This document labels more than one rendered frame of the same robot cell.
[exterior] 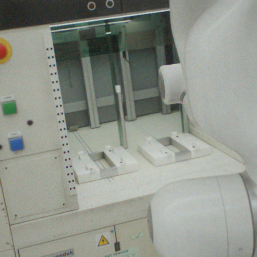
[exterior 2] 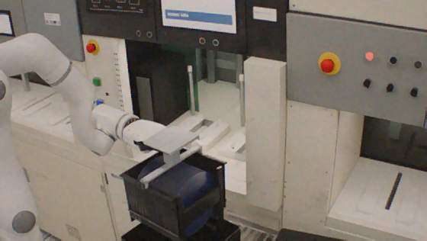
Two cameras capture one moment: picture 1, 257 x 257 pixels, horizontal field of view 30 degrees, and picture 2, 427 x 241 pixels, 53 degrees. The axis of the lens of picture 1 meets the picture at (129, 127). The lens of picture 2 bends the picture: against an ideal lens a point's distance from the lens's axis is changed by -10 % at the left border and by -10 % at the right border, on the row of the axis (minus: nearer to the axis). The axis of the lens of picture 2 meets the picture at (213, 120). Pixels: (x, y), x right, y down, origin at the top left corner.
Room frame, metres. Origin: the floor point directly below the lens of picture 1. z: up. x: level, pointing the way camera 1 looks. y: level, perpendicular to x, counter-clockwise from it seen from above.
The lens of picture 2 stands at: (0.36, -1.30, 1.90)
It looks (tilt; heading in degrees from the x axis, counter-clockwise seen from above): 27 degrees down; 47
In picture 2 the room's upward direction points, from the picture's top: 3 degrees counter-clockwise
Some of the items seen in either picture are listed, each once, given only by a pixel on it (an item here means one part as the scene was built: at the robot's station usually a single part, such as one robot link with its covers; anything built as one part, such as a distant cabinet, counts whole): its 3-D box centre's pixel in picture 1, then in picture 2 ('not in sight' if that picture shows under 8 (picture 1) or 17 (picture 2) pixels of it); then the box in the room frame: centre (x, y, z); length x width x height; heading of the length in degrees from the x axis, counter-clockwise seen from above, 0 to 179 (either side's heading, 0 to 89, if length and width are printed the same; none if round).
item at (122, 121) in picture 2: not in sight; (130, 128); (1.02, -0.23, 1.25); 0.09 x 0.03 x 0.08; 7
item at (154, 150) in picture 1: (172, 146); (252, 144); (1.65, -0.15, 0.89); 0.22 x 0.21 x 0.04; 15
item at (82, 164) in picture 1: (101, 162); (197, 131); (1.58, 0.11, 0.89); 0.22 x 0.21 x 0.04; 15
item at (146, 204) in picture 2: not in sight; (174, 185); (1.04, -0.39, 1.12); 0.24 x 0.20 x 0.32; 7
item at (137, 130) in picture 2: not in sight; (143, 133); (1.03, -0.29, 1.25); 0.11 x 0.10 x 0.07; 97
